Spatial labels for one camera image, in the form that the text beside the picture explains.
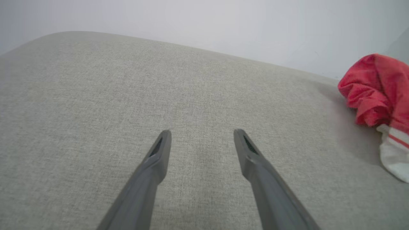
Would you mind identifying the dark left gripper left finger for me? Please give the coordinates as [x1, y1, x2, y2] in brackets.
[97, 130, 172, 230]

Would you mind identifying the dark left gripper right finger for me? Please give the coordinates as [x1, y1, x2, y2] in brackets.
[234, 129, 321, 230]

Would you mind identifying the red garment with white stripes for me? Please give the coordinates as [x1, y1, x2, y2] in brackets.
[338, 53, 409, 183]

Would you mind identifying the grey fabric sofa cushion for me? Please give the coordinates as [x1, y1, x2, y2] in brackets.
[0, 31, 409, 230]

